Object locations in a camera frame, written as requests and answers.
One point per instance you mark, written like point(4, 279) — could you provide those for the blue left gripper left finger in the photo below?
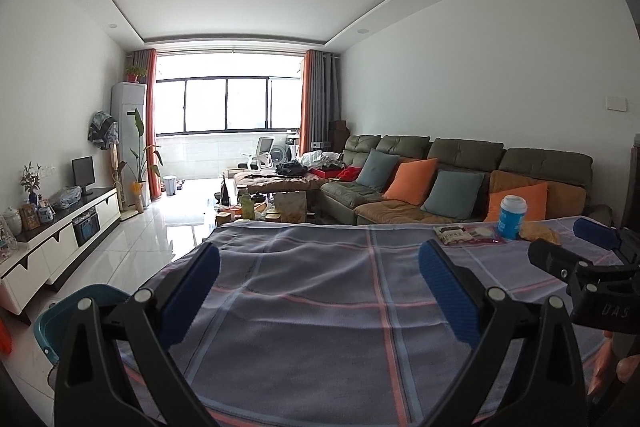
point(183, 291)

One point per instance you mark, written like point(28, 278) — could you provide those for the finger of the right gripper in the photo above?
point(554, 259)

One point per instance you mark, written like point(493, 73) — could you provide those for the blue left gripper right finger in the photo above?
point(454, 290)

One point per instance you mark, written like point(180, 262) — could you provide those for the right hand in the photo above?
point(608, 368)

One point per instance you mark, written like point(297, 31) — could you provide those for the blue paper cup white lid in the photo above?
point(512, 212)

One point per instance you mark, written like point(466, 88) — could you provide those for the orange cushion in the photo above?
point(533, 198)
point(412, 181)

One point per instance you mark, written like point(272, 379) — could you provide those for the white black snack packet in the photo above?
point(453, 235)

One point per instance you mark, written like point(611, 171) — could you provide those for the pink snack packet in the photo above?
point(484, 234)

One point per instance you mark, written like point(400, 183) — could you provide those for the teal cushion near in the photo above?
point(454, 194)

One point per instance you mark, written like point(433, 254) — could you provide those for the teal cushion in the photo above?
point(454, 194)
point(377, 170)

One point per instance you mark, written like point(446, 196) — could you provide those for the tall green potted plant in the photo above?
point(144, 156)

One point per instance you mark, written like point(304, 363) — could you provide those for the white TV cabinet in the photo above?
point(48, 256)

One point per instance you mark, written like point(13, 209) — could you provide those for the cluttered coffee table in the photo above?
point(263, 195)

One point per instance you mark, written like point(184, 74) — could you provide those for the green sectional sofa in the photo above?
point(568, 175)

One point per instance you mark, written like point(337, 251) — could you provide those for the teal cushion far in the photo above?
point(377, 170)

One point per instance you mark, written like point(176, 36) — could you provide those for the black monitor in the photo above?
point(83, 174)

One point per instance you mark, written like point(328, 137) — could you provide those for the orange plastic bag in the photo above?
point(6, 344)

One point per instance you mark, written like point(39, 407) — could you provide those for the white standing air conditioner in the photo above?
point(127, 101)

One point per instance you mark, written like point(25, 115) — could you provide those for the orange grey curtain right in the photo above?
point(321, 98)

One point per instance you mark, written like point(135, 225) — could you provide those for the white wall switch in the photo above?
point(616, 103)

